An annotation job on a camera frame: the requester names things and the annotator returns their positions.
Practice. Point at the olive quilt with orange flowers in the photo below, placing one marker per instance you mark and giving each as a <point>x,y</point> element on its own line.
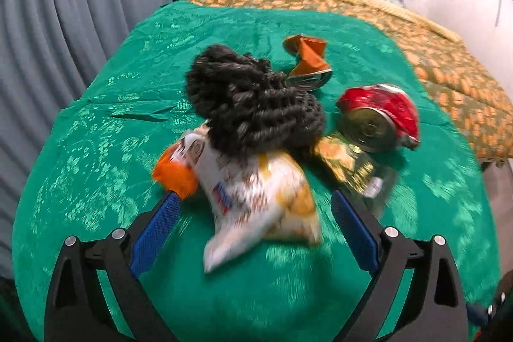
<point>449,65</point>

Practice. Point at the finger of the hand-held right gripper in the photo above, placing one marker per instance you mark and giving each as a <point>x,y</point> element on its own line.
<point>479,314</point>

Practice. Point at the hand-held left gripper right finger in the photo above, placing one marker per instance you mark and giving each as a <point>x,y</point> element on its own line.
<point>354,230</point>

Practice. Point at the crushed red drink can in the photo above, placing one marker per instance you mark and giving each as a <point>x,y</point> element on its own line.
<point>376,113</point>

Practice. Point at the green yellow snack packet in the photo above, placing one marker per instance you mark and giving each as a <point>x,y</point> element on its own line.
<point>348,161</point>

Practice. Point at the grey blue curtain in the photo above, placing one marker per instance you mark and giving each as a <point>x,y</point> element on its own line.
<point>72,13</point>

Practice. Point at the crushed orange drink can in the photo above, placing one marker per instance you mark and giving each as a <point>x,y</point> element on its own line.
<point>310,57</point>

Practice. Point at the green patterned tablecloth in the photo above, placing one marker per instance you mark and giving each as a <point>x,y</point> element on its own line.
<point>120,133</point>

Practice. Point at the orange snack packet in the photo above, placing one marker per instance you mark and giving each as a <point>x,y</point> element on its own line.
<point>176,173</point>

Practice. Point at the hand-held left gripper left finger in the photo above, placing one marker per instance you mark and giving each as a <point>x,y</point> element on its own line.
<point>156,234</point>

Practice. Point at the white yellow snack packet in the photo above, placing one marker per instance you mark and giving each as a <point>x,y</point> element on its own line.
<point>256,197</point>

